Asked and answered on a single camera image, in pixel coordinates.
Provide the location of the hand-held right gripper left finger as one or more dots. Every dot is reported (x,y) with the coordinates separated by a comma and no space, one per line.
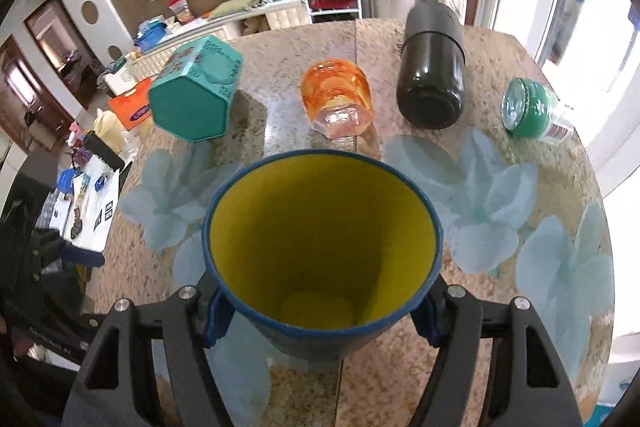
(216,318)

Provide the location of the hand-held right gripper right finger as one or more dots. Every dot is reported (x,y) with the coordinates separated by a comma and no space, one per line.
(429,319)

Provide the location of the blue cup with yellow inside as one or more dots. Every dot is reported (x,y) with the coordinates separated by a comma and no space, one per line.
(320,237)

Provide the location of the orange glass cup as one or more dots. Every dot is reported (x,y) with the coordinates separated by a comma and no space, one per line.
(336,97)

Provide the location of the cluttered side table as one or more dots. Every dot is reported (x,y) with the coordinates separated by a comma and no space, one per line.
(85,202)

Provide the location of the cream plastic bag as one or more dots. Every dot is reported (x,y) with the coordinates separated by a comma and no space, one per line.
(111,129)

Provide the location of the orange tissue box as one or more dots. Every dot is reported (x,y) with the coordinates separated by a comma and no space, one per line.
(131,107)

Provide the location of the teal hexagonal tin box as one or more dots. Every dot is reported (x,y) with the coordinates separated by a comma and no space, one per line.
(195,89)

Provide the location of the green lidded plastic jar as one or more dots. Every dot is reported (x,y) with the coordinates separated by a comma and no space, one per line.
(534,109)

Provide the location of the black thermos bottle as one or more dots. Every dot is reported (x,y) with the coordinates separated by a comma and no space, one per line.
(431,67)

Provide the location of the white tufted bench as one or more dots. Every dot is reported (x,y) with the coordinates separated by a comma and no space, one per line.
(220,29)

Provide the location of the red snack bag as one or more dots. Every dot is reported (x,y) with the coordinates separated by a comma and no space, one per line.
(181,9)

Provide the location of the green cushion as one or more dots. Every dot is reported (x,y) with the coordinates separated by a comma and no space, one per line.
(235,6)

